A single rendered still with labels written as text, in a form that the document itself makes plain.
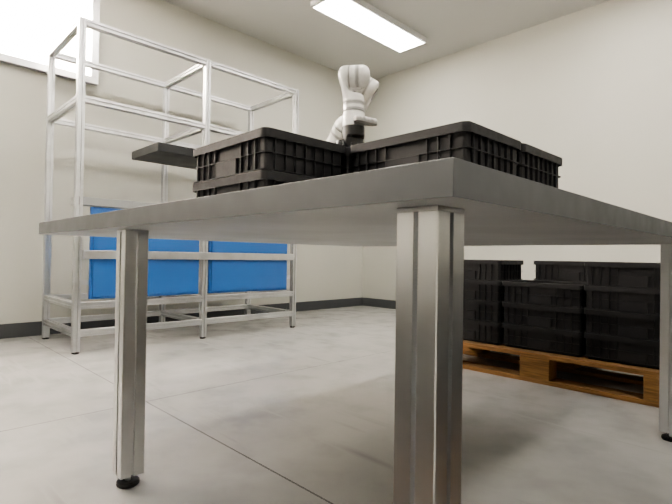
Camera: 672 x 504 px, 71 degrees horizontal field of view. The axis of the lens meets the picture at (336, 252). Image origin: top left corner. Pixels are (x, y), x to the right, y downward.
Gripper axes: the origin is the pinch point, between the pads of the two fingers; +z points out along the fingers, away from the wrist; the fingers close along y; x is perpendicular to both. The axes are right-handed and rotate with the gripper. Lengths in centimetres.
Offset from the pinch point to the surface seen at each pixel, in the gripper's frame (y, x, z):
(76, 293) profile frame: 49, -194, 52
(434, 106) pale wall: -299, -221, -138
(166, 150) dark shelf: -5, -203, -42
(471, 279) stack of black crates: -121, -41, 40
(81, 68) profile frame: 49, -195, -82
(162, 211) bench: 69, 25, 20
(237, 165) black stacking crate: 40.6, -1.3, 3.5
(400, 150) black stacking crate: 7.1, 28.7, -0.6
